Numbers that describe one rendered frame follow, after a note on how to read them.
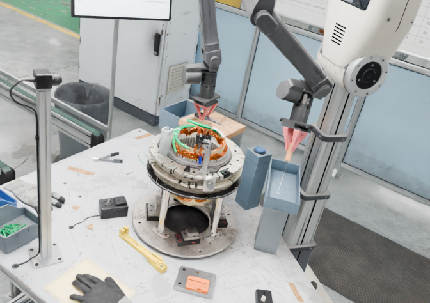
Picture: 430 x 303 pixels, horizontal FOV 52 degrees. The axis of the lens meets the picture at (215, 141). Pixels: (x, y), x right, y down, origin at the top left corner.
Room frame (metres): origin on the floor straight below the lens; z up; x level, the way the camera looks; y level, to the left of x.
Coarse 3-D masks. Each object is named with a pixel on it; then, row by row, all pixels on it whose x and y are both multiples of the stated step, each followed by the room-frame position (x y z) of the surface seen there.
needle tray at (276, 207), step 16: (272, 160) 1.40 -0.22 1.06; (272, 176) 1.34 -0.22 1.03; (288, 176) 1.37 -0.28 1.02; (272, 192) 1.24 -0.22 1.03; (288, 192) 1.26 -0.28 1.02; (272, 208) 1.16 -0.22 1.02; (288, 208) 1.15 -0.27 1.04; (272, 224) 1.23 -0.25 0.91; (256, 240) 1.23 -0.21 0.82; (272, 240) 1.23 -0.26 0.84
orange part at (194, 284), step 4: (188, 276) 1.02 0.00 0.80; (192, 276) 1.02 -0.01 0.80; (188, 280) 1.01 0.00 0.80; (192, 280) 1.01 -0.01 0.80; (196, 280) 1.01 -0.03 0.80; (200, 280) 1.01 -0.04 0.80; (204, 280) 1.02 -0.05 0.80; (208, 280) 1.02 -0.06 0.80; (188, 284) 0.99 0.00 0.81; (192, 284) 0.99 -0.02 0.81; (196, 284) 0.99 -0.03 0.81; (200, 284) 1.00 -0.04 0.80; (204, 284) 1.00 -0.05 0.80; (208, 284) 1.01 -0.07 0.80; (188, 288) 0.98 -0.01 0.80; (192, 288) 0.97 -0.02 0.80; (196, 288) 0.98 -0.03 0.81; (200, 288) 0.98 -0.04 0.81; (204, 288) 0.98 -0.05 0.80; (208, 288) 0.99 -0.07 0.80; (200, 292) 0.97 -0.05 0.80; (204, 292) 0.97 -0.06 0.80
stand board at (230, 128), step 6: (192, 114) 1.64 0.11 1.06; (210, 114) 1.67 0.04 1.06; (216, 114) 1.68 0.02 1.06; (180, 120) 1.57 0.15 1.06; (186, 120) 1.57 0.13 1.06; (198, 120) 1.60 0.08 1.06; (204, 120) 1.61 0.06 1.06; (216, 120) 1.63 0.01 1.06; (228, 120) 1.65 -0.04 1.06; (216, 126) 1.58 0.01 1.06; (222, 126) 1.59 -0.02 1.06; (228, 126) 1.60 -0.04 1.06; (234, 126) 1.61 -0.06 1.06; (240, 126) 1.62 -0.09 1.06; (228, 132) 1.54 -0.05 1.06; (234, 132) 1.56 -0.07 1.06; (240, 132) 1.60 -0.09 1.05; (228, 138) 1.53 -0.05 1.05
